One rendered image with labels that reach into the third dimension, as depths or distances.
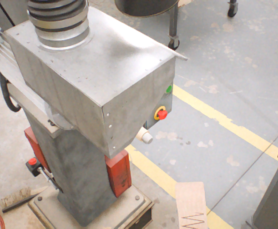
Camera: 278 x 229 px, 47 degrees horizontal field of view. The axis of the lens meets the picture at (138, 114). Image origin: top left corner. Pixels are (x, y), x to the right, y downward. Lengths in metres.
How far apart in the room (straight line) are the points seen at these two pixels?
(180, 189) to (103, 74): 0.22
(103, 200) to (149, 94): 1.19
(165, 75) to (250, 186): 1.73
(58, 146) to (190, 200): 0.76
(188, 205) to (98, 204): 1.20
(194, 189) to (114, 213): 1.26
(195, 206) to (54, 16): 0.39
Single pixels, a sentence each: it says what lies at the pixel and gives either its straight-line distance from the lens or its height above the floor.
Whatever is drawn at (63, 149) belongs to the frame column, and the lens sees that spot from 1.23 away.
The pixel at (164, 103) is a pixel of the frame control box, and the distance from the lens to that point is 1.21.
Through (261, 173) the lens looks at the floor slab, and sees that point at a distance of 2.31.
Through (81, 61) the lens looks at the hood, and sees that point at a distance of 0.57.
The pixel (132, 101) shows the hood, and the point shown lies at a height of 1.49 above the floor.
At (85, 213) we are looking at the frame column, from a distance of 1.67.
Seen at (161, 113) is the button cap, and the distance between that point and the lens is 1.19.
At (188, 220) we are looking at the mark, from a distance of 0.55.
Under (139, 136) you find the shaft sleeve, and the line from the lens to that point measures 0.78.
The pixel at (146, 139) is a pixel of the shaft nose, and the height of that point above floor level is 1.26.
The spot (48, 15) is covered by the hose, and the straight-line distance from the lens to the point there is 0.57.
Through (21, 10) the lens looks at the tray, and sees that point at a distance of 0.80.
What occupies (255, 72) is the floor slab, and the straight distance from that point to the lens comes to 3.02.
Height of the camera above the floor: 1.87
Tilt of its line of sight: 48 degrees down
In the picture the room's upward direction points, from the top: 3 degrees counter-clockwise
